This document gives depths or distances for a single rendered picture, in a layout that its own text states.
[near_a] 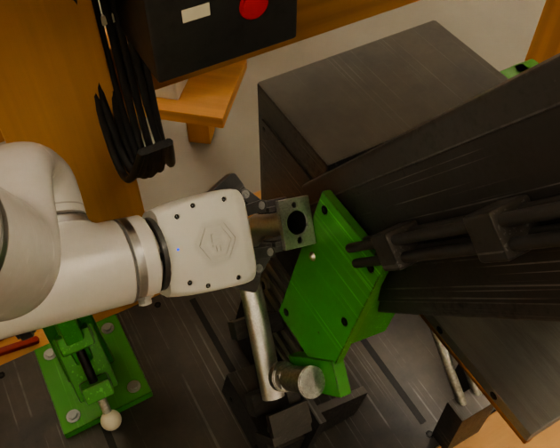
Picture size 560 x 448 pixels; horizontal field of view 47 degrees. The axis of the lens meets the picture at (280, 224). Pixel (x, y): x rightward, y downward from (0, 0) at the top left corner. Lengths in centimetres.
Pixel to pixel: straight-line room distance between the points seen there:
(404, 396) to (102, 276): 53
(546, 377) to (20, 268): 57
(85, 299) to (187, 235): 12
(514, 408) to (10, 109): 65
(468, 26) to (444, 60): 240
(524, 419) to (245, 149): 197
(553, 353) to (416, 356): 28
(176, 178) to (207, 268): 184
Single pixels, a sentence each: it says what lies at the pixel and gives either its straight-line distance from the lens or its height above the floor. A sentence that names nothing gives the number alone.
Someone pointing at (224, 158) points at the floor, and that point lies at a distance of 253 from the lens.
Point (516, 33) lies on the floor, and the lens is 336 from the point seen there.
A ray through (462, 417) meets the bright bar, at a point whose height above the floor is 101.
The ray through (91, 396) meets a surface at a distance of 90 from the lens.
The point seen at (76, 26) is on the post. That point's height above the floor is 138.
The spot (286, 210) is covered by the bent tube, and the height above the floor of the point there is 125.
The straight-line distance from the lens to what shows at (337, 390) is 77.
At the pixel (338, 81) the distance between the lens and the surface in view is 88.
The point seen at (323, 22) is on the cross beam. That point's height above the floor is 121.
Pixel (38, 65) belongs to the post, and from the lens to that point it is 78.
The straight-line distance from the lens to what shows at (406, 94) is 87.
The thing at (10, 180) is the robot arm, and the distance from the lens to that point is 51.
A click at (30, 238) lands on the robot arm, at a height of 148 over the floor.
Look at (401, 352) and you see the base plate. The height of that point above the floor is 90.
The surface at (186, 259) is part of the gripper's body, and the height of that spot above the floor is 127.
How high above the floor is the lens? 178
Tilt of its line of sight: 51 degrees down
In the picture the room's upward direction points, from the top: straight up
